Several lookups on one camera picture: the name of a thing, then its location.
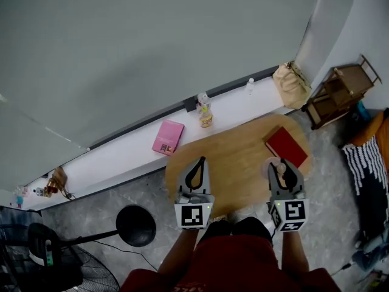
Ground pink book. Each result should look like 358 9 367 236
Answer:
151 119 185 157

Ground black white striped blanket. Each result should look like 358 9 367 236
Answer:
342 137 389 224

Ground red book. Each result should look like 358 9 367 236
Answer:
263 126 309 170

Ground person's right forearm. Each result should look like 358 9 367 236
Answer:
281 230 309 273

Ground yellow label drink bottle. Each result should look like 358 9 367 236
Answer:
196 92 215 129

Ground person's red shirt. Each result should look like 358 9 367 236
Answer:
120 234 341 292

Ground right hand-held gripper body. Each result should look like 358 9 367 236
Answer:
266 191 310 234

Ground black window frame bracket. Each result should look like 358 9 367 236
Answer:
183 96 198 113

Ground black standing fan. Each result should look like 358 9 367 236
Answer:
0 205 157 292

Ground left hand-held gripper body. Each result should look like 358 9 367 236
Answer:
173 192 216 231

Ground beige bag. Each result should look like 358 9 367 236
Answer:
272 61 312 110

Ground wooden coffee table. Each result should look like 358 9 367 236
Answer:
164 113 312 217

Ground small round beige object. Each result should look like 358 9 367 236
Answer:
263 158 288 179

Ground person's left forearm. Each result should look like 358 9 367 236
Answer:
157 228 198 275

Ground small brown bag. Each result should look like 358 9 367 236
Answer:
45 166 75 200

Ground black cable with plug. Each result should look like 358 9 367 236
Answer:
331 262 356 276

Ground black glass cabinet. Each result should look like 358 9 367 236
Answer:
0 205 42 234

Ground wooden shelf rack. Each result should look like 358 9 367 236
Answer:
302 54 382 130

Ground blue denim garment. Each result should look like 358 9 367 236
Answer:
352 232 389 273

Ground teal box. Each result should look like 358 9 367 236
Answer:
357 101 371 121

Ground orange sofa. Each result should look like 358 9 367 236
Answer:
349 108 389 173

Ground person's black trousers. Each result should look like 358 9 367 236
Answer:
197 216 273 249

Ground black fan cable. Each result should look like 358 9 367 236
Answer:
92 240 159 271

